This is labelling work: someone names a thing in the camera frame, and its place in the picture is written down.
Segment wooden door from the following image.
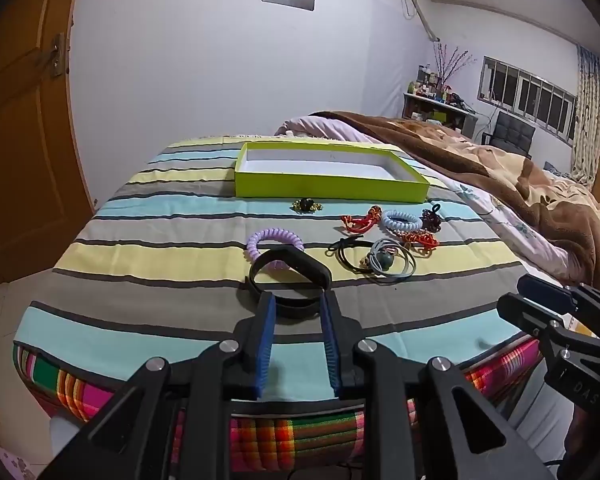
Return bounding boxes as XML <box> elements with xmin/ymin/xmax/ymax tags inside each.
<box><xmin>0</xmin><ymin>0</ymin><xmax>98</xmax><ymax>291</ymax></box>

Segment orange red knotted bracelet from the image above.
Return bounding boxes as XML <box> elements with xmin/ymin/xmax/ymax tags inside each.
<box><xmin>394</xmin><ymin>230</ymin><xmax>440</xmax><ymax>256</ymax></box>

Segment striped bed sheet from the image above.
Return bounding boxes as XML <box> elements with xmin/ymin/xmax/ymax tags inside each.
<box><xmin>12</xmin><ymin>135</ymin><xmax>536</xmax><ymax>406</ymax></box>

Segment grey hair ties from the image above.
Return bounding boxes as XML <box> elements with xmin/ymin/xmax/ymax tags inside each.
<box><xmin>367</xmin><ymin>238</ymin><xmax>416</xmax><ymax>279</ymax></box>

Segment vase of flowering branches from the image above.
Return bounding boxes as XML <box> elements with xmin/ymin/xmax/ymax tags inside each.
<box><xmin>432</xmin><ymin>42</ymin><xmax>477</xmax><ymax>88</ymax></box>

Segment black teal bead hair tie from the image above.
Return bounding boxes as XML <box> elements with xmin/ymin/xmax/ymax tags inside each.
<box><xmin>328</xmin><ymin>237</ymin><xmax>396</xmax><ymax>273</ymax></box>

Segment dark flower hair tie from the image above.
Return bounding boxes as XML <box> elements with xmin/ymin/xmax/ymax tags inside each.
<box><xmin>420</xmin><ymin>203</ymin><xmax>443</xmax><ymax>233</ymax></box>

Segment green cardboard box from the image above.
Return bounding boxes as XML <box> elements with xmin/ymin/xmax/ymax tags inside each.
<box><xmin>234</xmin><ymin>141</ymin><xmax>431</xmax><ymax>204</ymax></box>

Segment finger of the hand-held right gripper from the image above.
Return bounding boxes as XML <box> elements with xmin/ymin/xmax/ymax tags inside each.
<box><xmin>496</xmin><ymin>292</ymin><xmax>564</xmax><ymax>339</ymax></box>
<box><xmin>516</xmin><ymin>274</ymin><xmax>577</xmax><ymax>312</ymax></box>

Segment wall pipe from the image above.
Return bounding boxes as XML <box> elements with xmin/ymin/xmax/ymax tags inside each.
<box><xmin>397</xmin><ymin>0</ymin><xmax>441</xmax><ymax>43</ymax></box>

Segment group of bottles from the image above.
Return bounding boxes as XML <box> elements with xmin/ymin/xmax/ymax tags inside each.
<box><xmin>407</xmin><ymin>64</ymin><xmax>463</xmax><ymax>103</ymax></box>

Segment metal door latch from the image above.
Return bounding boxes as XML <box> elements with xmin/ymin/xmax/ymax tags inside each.
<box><xmin>47</xmin><ymin>34</ymin><xmax>67</xmax><ymax>78</ymax></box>

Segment red knotted cord bracelet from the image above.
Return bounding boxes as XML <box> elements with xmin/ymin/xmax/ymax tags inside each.
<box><xmin>341</xmin><ymin>205</ymin><xmax>383</xmax><ymax>235</ymax></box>

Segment desk shelf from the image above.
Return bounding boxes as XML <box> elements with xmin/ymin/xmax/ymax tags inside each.
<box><xmin>402</xmin><ymin>91</ymin><xmax>480</xmax><ymax>136</ymax></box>

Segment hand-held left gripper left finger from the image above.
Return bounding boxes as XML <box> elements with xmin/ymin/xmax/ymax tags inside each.
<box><xmin>39</xmin><ymin>291</ymin><xmax>281</xmax><ymax>480</ymax></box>

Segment patterned curtain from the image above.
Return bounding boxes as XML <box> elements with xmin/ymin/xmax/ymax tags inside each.
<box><xmin>570</xmin><ymin>45</ymin><xmax>600</xmax><ymax>186</ymax></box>

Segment brown blanket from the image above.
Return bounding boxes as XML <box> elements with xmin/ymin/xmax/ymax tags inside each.
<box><xmin>307</xmin><ymin>110</ymin><xmax>600</xmax><ymax>296</ymax></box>

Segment black chair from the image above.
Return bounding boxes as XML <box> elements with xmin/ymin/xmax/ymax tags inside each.
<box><xmin>481</xmin><ymin>111</ymin><xmax>537</xmax><ymax>160</ymax></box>

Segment window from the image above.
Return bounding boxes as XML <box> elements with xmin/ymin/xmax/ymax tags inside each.
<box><xmin>477</xmin><ymin>56</ymin><xmax>578</xmax><ymax>136</ymax></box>

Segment black wristband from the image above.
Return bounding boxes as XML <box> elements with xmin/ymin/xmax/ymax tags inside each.
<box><xmin>248</xmin><ymin>246</ymin><xmax>332</xmax><ymax>321</ymax></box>

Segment plaid mattress cloth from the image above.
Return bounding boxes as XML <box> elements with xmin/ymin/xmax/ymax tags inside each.
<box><xmin>12</xmin><ymin>337</ymin><xmax>541</xmax><ymax>466</ymax></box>

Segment purple spiral hair tie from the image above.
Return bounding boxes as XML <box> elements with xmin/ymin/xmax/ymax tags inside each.
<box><xmin>246</xmin><ymin>228</ymin><xmax>304</xmax><ymax>271</ymax></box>

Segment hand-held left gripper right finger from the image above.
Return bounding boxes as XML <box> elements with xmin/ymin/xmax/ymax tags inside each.
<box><xmin>319</xmin><ymin>290</ymin><xmax>556</xmax><ymax>480</ymax></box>

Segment light blue spiral hair tie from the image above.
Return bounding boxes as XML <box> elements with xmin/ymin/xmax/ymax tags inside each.
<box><xmin>381</xmin><ymin>210</ymin><xmax>424</xmax><ymax>234</ymax></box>

